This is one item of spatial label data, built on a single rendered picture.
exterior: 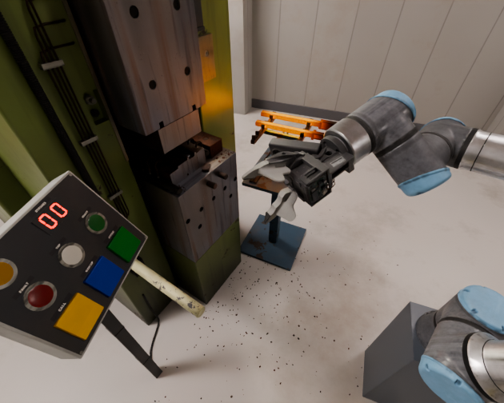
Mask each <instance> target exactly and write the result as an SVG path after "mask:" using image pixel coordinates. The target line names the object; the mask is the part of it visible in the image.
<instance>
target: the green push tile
mask: <svg viewBox="0 0 504 403"><path fill-rule="evenodd" d="M140 243H141V241H140V240H139V239H137V238H136V237H135V236H134V235H133V234H132V233H131V232H129V231H128V230H127V229H126V228H124V227H123V226H120V227H119V229H118V231H117V232H116V234H115V235H114V236H113V238H112V239H111V241H110V243H109V244H108V246H107V247H106V248H107V249H108V250H110V251H111V252H112V253H114V254H115V255H117V256H118V257H120V258H121V259H122V260H123V261H125V262H126V263H129V262H130V260H131V258H132V257H133V256H134V253H135V251H136V250H137V248H138V246H139V245H140Z"/></svg>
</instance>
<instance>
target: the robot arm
mask: <svg viewBox="0 0 504 403"><path fill-rule="evenodd" d="M415 117H416V109H415V106H414V103H413V102H412V100H411V99H410V98H409V97H408V96H407V95H405V94H404V93H402V92H400V91H397V90H386V91H383V92H381V93H380V94H378V95H377V96H374V97H372V98H370V99H369V100H368V101H367V103H365V104H364V105H362V106H361V107H359V108H358V109H356V110H355V111H354V112H353V113H351V114H349V115H348V116H346V117H345V118H343V119H342V120H341V121H339V122H337V123H336V124H335V125H333V126H331V127H330V128H329V129H328V130H326V132H325V133H324V138H323V139H322V140H321V141H320V143H317V142H304V141H296V140H290V139H282V138H272V139H271V140H270V142H269V148H270V153H271V156H270V157H268V158H266V160H265V161H263V162H260V163H258V164H257V165H256V166H254V167H253V168H252V169H250V170H249V171H247V172H246V173H245V174H243V175H242V179H243V180H246V179H253V178H255V177H257V176H265V177H267V178H269V179H271V180H273V181H275V182H284V183H285V184H286V185H287V186H289V187H286V188H285V189H282V190H281V191H280V192H279V194H278V197H277V199H276V201H275V202H274V203H273V204H272V205H271V207H270V209H269V210H267V212H266V215H265V219H264V223H265V224H267V223H268V222H269V221H271V220H273V219H274V218H275V217H276V216H277V215H278V216H279V217H282V218H284V219H286V220H287V221H293V220H294V219H295V218H296V213H295V211H294V203H295V202H296V201H297V199H298V197H299V198H300V199H301V200H302V201H303V202H306V203H307V204H308V205H310V206H311V207H313V206H314V205H316V204H317V203H318V202H320V201H321V200H322V199H323V198H325V197H326V196H327V195H329V194H330V193H332V188H333V187H334V185H335V180H333V179H335V178H336V177H337V176H338V175H339V174H341V173H342V172H344V171H346V172H347V173H350V172H352V171H353V170H354V165H355V164H356V163H357V162H359V161H361V160H362V159H363V158H364V157H365V156H367V155H369V154H370V153H372V152H373V154H374V155H375V157H376V158H377V159H378V160H379V161H380V162H381V164H382V165H383V167H384V168H385V169H386V171H387V172H388V174H389V175H390V176H391V177H392V178H393V180H394V181H395V182H396V184H397V185H398V188H399V189H401V190H402V192H403V193H404V194H405V195H406V196H409V197H413V196H417V195H420V194H424V193H426V192H428V191H430V190H432V189H434V188H436V187H438V186H440V185H441V184H443V183H444V182H446V181H448V180H449V179H450V178H451V175H452V173H451V172H450V168H449V167H452V168H455V169H459V170H468V171H470V172H474V173H476V174H482V175H485V176H488V177H491V178H497V179H499V180H503V181H504V135H503V134H495V133H491V132H486V131H483V130H480V129H477V128H473V127H468V126H466V125H465V124H464V123H463V122H462V121H460V120H458V119H457V118H451V117H443V118H437V119H434V120H433V121H432V122H429V123H427V124H425V125H424V126H423V127H422V128H421V129H420V130H418V129H417V128H416V126H415V125H414V123H413V122H414V119H415ZM447 166H449V167H447ZM283 175H284V176H283ZM284 177H285V178H284ZM327 183H328V184H327ZM333 183H334V185H333ZM328 186H329V188H328ZM324 194H325V195H324ZM416 331H417V335H418V339H419V341H420V342H421V344H422V346H423V348H424V349H425V351H424V353H423V355H422V356H421V361H420V363H419V366H418V371H419V373H420V375H421V377H422V379H423V380H424V382H425V383H426V384H427V385H428V387H429V388H430V389H431V390H432V391H433V392H434V393H436V394H437V395H438V396H439V397H440V398H441V399H443V400H444V401H445V402H446V403H491V402H493V403H504V297H503V296H502V295H501V294H500V293H498V292H496V291H494V290H492V289H490V288H487V287H482V286H481V285H468V286H467V287H465V288H464V289H460V290H459V291H458V293H457V294H455V295H454V296H453V297H452V298H451V299H450V300H449V301H448V302H447V303H446V304H445V305H444V306H443V307H441V308H440V309H439V310H431V311H428V312H426V313H424V314H423V315H422V316H421V317H420V318H419V319H418V321H417V325H416Z"/></svg>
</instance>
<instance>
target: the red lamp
mask: <svg viewBox="0 0 504 403"><path fill-rule="evenodd" d="M53 296H54V291H53V290H52V288H51V287H50V286H48V285H37V286H35V287H34V288H33V289H32V290H31V291H30V292H29V294H28V302H29V303H30V304H31V305H32V306H33V307H38V308H39V307H43V306H45V305H48V304H49V303H50V302H51V300H52V299H53Z"/></svg>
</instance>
